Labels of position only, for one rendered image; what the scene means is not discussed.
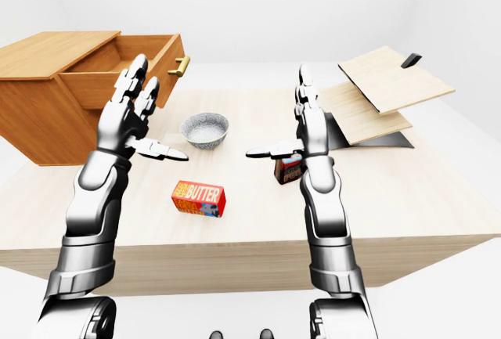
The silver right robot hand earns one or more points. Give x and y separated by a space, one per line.
312 127

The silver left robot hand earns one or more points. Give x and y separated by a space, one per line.
117 127

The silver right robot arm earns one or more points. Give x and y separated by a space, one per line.
332 237

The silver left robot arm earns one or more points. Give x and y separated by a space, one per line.
84 237

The open wooden drawer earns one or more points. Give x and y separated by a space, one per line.
125 73

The wooden cabinet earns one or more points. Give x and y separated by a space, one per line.
39 100

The brown printed food box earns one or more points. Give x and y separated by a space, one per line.
287 170

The pale wooden board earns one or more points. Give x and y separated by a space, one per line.
364 116
395 80

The grey patterned bowl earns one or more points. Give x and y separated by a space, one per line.
204 130

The red butter box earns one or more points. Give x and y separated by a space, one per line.
199 199

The small black wedge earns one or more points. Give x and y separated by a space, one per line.
411 60

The small dark rounded shape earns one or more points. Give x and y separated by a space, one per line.
266 333
216 334

